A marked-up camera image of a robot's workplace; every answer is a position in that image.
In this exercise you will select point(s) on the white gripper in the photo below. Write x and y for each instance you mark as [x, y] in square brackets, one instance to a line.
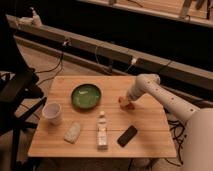
[133, 93]

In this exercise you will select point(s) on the red pepper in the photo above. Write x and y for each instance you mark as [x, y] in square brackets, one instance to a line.
[129, 106]

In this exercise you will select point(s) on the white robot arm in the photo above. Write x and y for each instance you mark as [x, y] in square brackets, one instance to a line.
[198, 145]

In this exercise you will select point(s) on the green ceramic bowl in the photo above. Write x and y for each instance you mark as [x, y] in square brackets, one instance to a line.
[86, 96]

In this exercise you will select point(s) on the black smartphone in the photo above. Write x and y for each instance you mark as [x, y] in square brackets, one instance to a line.
[127, 136]

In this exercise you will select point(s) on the clear plastic water bottle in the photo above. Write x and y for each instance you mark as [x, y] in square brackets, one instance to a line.
[102, 142]

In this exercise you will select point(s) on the wooden table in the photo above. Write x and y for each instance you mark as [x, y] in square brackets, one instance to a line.
[107, 131]

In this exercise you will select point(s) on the white plastic cup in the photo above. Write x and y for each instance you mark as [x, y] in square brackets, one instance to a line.
[52, 113]

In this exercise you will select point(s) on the black office chair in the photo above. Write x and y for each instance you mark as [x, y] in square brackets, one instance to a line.
[20, 83]

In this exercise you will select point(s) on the white spray bottle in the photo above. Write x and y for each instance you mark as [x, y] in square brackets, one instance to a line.
[34, 20]

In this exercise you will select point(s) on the long grey rail beam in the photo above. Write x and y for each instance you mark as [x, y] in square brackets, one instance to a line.
[165, 67]

